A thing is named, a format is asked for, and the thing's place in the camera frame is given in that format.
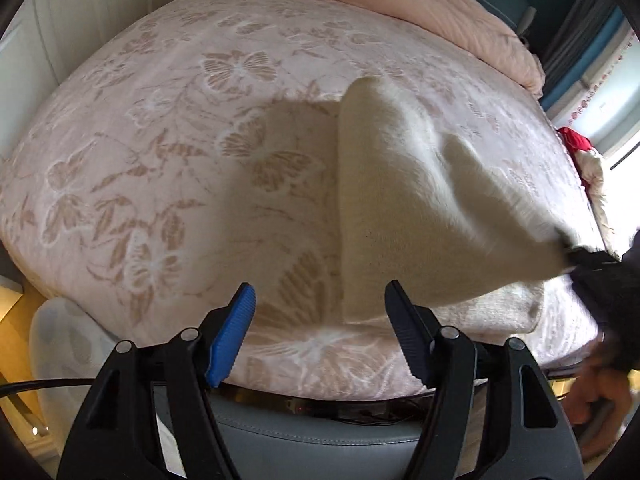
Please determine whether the red hanging garland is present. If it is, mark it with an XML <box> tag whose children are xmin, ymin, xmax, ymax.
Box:
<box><xmin>570</xmin><ymin>35</ymin><xmax>636</xmax><ymax>121</ymax></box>

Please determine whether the person's right hand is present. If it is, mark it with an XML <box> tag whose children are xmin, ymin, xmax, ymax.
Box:
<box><xmin>570</xmin><ymin>355</ymin><xmax>631</xmax><ymax>426</ymax></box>

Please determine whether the black cable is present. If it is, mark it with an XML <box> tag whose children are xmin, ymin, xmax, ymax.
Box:
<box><xmin>0</xmin><ymin>377</ymin><xmax>103</xmax><ymax>398</ymax></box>

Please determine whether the grey curtain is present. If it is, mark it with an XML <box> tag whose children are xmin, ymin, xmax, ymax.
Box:
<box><xmin>542</xmin><ymin>0</ymin><xmax>626</xmax><ymax>91</ymax></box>

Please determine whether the grey headboard side wing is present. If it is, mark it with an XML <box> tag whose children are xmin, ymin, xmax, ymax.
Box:
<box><xmin>517</xmin><ymin>6</ymin><xmax>538</xmax><ymax>36</ymax></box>

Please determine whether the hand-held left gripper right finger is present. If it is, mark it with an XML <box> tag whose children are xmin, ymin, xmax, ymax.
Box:
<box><xmin>384</xmin><ymin>280</ymin><xmax>583</xmax><ymax>480</ymax></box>

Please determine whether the bed with floral pink cover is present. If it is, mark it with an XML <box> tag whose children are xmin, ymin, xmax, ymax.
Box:
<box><xmin>0</xmin><ymin>0</ymin><xmax>603</xmax><ymax>401</ymax></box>

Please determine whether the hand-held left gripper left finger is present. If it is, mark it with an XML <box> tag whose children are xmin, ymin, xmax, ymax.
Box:
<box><xmin>57</xmin><ymin>282</ymin><xmax>257</xmax><ymax>480</ymax></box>

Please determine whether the small red cloth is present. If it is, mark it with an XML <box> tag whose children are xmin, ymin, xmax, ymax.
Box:
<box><xmin>556</xmin><ymin>126</ymin><xmax>596</xmax><ymax>153</ymax></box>

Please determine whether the white plastic object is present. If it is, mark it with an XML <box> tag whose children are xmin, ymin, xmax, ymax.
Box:
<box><xmin>27</xmin><ymin>296</ymin><xmax>121</xmax><ymax>461</ymax></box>

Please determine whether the cream sweater with black hearts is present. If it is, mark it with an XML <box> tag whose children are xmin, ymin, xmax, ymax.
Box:
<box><xmin>336</xmin><ymin>76</ymin><xmax>576</xmax><ymax>336</ymax></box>

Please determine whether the peach folded duvet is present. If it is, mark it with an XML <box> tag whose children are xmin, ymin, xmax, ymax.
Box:
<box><xmin>197</xmin><ymin>0</ymin><xmax>546</xmax><ymax>101</ymax></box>

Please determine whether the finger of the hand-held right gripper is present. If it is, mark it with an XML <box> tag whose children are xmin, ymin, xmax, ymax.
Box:
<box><xmin>557</xmin><ymin>237</ymin><xmax>622</xmax><ymax>272</ymax></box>

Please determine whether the white wardrobe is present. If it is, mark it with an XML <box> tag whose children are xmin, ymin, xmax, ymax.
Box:
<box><xmin>0</xmin><ymin>0</ymin><xmax>211</xmax><ymax>126</ymax></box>

